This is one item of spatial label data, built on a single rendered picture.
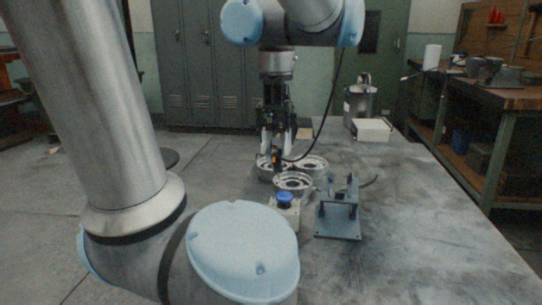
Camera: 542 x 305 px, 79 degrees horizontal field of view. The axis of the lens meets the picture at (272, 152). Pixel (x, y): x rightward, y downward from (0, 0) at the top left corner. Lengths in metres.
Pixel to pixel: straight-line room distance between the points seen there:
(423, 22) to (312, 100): 1.47
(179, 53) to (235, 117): 0.90
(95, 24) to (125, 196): 0.16
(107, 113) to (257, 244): 0.18
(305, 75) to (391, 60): 0.99
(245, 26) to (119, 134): 0.29
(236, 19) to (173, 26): 3.29
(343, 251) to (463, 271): 0.22
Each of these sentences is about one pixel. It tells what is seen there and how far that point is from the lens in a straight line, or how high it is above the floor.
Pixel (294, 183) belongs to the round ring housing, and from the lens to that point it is 0.90.
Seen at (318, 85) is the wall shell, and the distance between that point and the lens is 4.09.
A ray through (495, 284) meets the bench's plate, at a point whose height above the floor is 0.80.
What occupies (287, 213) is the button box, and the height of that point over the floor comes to 0.84.
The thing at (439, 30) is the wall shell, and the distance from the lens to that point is 4.26.
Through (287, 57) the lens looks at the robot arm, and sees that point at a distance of 0.67.
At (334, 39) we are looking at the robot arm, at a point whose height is 1.20.
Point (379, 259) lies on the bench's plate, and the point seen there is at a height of 0.80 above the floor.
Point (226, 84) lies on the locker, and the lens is 3.71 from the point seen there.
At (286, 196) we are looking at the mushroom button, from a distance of 0.72.
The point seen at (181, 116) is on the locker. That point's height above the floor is 0.21.
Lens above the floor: 1.23
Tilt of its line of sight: 22 degrees down
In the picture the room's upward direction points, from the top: straight up
